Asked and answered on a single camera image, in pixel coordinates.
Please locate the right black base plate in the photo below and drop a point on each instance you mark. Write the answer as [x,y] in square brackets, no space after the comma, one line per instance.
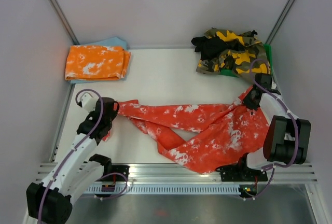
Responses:
[238,173]

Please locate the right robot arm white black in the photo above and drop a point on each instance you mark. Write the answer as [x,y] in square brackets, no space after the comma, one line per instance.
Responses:
[287,139]

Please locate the aluminium front rail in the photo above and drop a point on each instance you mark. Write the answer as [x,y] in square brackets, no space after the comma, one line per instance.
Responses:
[170,173]

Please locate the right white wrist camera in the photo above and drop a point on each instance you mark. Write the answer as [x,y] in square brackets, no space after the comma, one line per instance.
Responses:
[273,86]

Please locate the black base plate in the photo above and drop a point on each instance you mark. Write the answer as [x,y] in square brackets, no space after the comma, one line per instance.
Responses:
[112,173]
[238,173]

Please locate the right corner aluminium post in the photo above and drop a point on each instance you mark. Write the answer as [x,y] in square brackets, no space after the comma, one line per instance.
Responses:
[281,18]

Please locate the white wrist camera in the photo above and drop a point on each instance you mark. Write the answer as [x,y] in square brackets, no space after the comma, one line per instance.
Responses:
[273,86]
[88,102]

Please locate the red white tie-dye trousers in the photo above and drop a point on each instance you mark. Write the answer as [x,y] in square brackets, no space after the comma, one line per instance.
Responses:
[200,137]

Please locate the folded orange tie-dye trousers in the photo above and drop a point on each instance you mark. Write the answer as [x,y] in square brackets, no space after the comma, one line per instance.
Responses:
[96,62]

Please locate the camouflage yellow green trousers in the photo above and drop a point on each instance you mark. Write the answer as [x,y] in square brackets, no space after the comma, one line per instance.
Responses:
[247,39]

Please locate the black trousers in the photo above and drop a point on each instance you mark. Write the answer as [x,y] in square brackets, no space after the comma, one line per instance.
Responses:
[210,48]

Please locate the folded light blue trousers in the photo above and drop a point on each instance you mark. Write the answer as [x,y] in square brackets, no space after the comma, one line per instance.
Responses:
[114,42]

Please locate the corner aluminium post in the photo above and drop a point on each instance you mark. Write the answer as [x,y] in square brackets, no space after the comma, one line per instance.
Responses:
[64,21]
[281,18]

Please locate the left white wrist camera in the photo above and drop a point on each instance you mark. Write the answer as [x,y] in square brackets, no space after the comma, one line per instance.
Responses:
[88,102]

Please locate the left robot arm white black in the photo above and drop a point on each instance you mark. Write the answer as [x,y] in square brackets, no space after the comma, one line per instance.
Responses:
[52,199]

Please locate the green plastic bin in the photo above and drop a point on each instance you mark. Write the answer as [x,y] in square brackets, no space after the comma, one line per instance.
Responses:
[268,53]

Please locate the left corner aluminium post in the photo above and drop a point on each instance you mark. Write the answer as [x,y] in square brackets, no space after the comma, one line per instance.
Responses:
[64,21]

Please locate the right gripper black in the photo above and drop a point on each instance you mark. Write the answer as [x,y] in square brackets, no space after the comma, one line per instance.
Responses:
[248,103]

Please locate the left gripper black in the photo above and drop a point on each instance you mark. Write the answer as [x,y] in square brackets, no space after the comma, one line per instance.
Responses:
[115,112]

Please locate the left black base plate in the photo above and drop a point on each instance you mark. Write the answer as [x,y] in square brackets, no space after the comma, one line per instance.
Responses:
[112,173]

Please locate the white slotted cable duct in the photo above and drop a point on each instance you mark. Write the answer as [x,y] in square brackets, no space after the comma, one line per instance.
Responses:
[128,188]

